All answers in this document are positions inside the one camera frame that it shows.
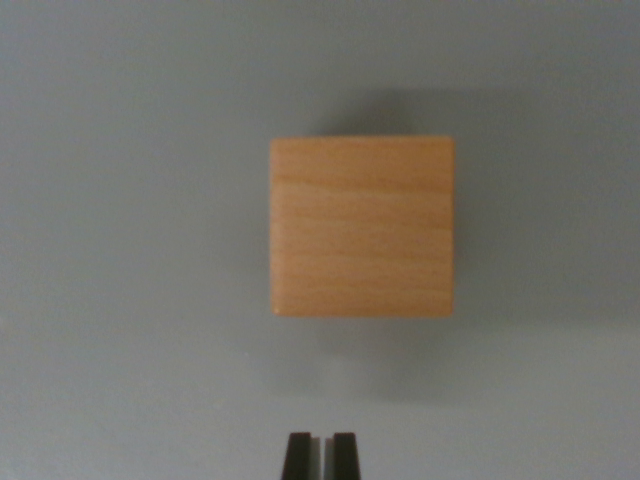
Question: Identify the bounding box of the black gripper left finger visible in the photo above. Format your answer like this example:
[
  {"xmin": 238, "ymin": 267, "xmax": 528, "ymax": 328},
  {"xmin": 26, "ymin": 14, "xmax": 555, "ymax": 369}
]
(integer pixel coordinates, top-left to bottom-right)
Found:
[{"xmin": 282, "ymin": 432, "xmax": 323, "ymax": 480}]

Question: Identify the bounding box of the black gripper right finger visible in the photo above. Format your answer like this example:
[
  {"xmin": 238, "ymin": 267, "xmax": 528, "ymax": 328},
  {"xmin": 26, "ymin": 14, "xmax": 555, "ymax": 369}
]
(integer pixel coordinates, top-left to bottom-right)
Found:
[{"xmin": 324, "ymin": 432, "xmax": 363, "ymax": 480}]

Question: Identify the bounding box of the wooden cube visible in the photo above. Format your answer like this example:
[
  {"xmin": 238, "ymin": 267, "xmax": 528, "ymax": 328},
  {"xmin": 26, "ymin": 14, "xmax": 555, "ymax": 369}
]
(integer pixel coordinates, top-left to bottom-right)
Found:
[{"xmin": 268, "ymin": 134, "xmax": 457, "ymax": 318}]

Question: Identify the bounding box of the grey plastic tray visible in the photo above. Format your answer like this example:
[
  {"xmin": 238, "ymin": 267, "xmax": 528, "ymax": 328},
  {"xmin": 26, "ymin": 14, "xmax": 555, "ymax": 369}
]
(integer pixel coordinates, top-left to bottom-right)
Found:
[{"xmin": 0, "ymin": 0, "xmax": 640, "ymax": 480}]

